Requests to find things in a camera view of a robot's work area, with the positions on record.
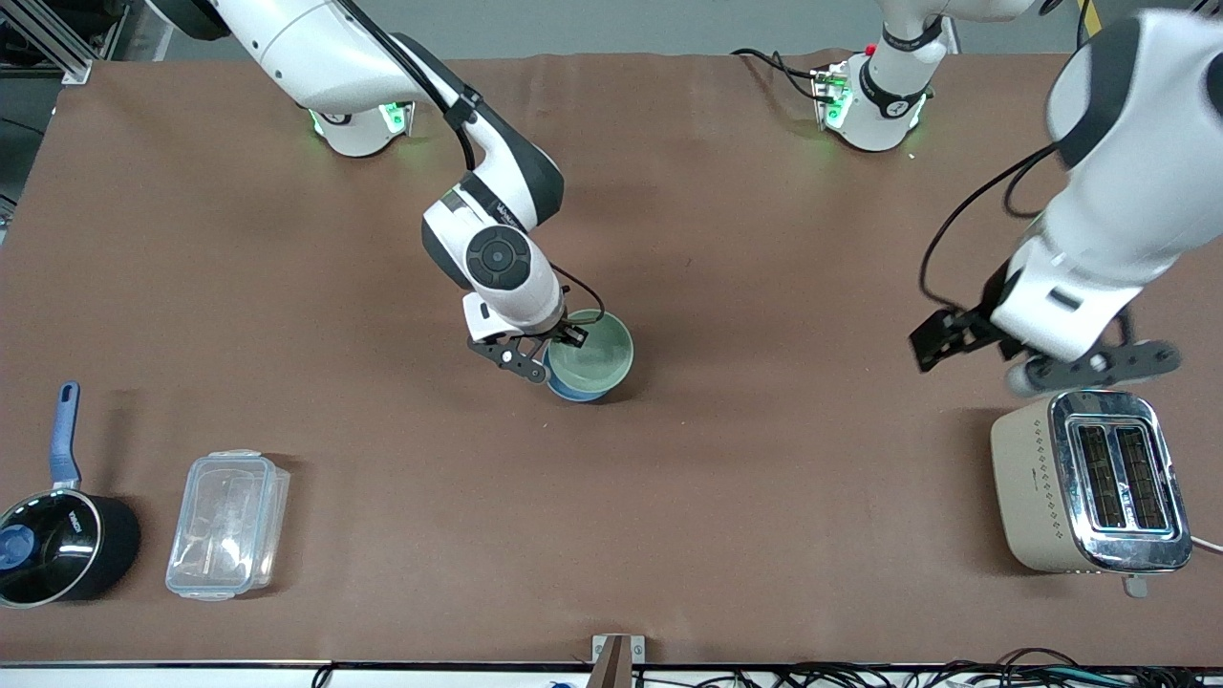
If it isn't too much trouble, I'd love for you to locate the clear plastic food container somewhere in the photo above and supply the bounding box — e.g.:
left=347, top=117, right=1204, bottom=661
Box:
left=164, top=449, right=291, bottom=603

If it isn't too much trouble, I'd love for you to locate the beige chrome toaster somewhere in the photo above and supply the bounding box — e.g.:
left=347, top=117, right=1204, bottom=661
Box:
left=990, top=389, right=1195, bottom=600

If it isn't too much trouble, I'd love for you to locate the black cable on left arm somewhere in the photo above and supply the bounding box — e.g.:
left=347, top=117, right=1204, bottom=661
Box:
left=919, top=143, right=1063, bottom=313

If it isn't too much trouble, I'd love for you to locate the blue bowl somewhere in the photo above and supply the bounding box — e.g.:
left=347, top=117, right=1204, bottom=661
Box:
left=544, top=368, right=622, bottom=405

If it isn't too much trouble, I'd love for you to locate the metal table edge bracket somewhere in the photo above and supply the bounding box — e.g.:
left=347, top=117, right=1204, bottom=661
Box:
left=591, top=634, right=645, bottom=688

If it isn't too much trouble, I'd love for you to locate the dark saucepan with blue handle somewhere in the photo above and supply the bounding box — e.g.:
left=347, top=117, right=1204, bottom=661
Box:
left=0, top=382, right=142, bottom=610

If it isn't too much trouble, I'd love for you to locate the black floor cable bundle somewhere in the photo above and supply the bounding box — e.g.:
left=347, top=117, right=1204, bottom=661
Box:
left=631, top=648, right=1223, bottom=688

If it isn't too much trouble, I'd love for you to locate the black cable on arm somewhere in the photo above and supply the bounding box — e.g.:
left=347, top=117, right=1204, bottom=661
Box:
left=334, top=0, right=481, bottom=175
left=919, top=143, right=1063, bottom=313

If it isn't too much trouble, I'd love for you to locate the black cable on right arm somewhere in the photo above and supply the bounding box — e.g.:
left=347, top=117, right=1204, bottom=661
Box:
left=334, top=0, right=481, bottom=175

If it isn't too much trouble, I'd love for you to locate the black cable at arm base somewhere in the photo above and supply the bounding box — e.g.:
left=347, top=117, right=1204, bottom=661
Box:
left=730, top=47, right=825, bottom=102

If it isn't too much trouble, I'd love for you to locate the aluminium frame profile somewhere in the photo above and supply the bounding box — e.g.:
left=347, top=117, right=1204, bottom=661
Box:
left=0, top=0, right=130, bottom=87

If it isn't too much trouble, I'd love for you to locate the glass lid with blue knob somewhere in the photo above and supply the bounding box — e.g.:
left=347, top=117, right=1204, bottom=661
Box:
left=0, top=492, right=102, bottom=606

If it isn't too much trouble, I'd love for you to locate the light green bowl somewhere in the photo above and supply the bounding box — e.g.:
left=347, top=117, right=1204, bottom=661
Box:
left=547, top=309, right=634, bottom=398

